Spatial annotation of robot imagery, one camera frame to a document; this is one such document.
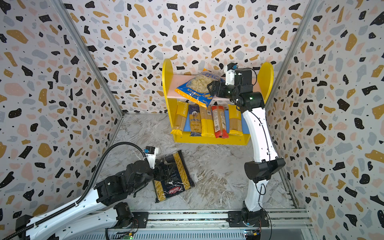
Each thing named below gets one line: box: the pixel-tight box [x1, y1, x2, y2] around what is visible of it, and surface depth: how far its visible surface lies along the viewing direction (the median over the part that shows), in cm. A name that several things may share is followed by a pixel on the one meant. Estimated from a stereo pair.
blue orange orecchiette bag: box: [175, 68, 226, 109], surface depth 73 cm
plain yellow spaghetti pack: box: [199, 105, 216, 137], surface depth 97 cm
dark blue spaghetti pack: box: [188, 104, 202, 137], surface depth 96 cm
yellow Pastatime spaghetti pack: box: [170, 101, 190, 136], surface depth 98 cm
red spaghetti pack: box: [211, 105, 229, 139], surface depth 94 cm
